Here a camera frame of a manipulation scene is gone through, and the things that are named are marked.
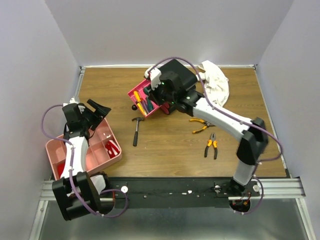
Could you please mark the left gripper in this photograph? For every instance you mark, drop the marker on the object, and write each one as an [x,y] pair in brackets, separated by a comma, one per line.
[104,110]

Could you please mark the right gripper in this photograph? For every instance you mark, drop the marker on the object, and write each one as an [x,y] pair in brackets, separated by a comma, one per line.
[152,97]

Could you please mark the black drawer cabinet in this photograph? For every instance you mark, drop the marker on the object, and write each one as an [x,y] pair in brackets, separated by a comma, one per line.
[178,87]

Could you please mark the short green screwdriver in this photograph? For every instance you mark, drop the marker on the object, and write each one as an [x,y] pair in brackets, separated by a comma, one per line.
[147,90]

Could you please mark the long green screwdriver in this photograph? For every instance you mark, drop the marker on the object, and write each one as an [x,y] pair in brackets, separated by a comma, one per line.
[150,106]

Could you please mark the pink top drawer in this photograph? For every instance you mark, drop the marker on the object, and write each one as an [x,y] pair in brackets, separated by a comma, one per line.
[139,88]

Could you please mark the purple red screwdriver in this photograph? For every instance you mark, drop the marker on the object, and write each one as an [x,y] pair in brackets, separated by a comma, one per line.
[145,106]

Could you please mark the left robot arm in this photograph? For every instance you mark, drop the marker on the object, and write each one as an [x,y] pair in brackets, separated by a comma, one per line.
[76,193]

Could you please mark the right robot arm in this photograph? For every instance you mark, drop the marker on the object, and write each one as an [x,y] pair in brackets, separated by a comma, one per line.
[251,135]

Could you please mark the pink compartment tray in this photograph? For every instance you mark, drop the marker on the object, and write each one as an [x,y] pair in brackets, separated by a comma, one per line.
[97,158]

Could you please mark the red white item in tray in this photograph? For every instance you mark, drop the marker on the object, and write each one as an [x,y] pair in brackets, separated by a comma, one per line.
[112,148]

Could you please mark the white cloth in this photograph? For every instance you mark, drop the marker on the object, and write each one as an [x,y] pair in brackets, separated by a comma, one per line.
[216,84]

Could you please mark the orange black combination pliers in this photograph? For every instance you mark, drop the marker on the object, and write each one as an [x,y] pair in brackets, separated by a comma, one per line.
[212,142]

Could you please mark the red block in tray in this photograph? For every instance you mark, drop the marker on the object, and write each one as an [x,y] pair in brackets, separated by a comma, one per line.
[60,169]

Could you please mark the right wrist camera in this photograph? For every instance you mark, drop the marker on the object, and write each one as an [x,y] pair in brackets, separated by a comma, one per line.
[153,75]

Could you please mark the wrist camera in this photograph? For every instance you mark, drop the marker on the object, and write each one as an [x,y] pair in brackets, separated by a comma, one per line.
[153,75]
[75,100]

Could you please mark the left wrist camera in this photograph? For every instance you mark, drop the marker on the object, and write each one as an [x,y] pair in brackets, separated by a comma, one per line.
[75,100]

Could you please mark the black handled hammer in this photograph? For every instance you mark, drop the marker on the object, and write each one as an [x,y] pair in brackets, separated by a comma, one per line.
[136,134]

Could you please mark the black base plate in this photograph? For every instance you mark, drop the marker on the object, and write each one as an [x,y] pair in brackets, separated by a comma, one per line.
[178,192]

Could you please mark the aluminium rail frame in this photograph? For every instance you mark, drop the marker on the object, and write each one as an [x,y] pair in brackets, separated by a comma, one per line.
[161,163]

